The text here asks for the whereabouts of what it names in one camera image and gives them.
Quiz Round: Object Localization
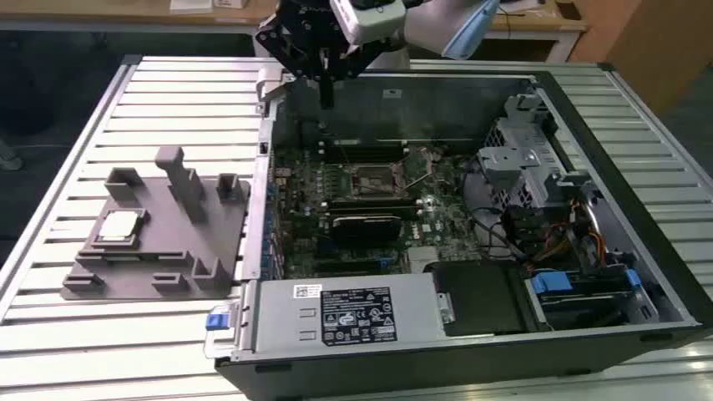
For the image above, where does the silver chipset heatsink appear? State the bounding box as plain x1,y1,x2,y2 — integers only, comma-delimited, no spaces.
410,246,442,272

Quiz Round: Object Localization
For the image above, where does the orange wire bundle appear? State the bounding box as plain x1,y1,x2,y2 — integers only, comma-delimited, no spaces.
584,229,609,268

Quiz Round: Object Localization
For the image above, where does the wooden cabinet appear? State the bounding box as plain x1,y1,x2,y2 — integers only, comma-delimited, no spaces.
567,0,713,122

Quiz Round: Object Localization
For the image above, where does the silver power supply unit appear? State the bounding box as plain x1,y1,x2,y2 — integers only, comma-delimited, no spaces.
244,273,452,356

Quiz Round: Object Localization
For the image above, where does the silver square CPU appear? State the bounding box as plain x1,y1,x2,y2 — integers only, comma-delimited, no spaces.
92,210,152,243

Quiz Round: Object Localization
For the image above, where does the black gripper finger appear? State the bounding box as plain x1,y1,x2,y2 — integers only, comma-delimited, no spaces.
255,15,323,111
320,38,387,111

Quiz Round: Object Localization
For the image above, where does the black expansion slot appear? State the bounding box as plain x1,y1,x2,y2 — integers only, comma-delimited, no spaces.
316,259,403,272

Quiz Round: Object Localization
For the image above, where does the grey metal drive cage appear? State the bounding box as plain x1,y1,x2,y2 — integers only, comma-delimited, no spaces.
476,94,592,210

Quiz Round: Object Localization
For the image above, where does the grey plastic parts rack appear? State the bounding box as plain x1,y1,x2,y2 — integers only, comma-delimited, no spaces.
60,145,254,302

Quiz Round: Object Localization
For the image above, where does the CPU socket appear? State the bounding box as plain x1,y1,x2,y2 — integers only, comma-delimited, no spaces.
348,165,411,200

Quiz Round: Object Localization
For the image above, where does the black open PC case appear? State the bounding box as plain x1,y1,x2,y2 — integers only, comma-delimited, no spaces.
214,69,713,400

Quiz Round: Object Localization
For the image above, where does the grey chair base leg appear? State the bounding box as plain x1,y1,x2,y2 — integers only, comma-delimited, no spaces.
0,137,24,171

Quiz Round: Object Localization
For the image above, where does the blue disk carrier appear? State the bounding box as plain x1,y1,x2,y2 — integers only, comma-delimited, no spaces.
528,269,643,304

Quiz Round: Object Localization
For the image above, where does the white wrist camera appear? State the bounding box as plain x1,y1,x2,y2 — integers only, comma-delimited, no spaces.
330,0,406,45

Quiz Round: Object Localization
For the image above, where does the wooden desk with white frame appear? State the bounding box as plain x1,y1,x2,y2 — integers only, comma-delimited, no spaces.
0,0,592,63

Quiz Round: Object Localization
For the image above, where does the green motherboard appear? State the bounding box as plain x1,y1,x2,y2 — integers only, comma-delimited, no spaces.
266,144,487,282

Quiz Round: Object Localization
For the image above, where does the black graphics card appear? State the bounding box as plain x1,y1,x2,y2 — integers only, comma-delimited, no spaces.
330,214,404,244

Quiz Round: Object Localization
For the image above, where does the white paper sheet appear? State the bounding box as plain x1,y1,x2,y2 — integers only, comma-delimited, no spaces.
168,0,215,13

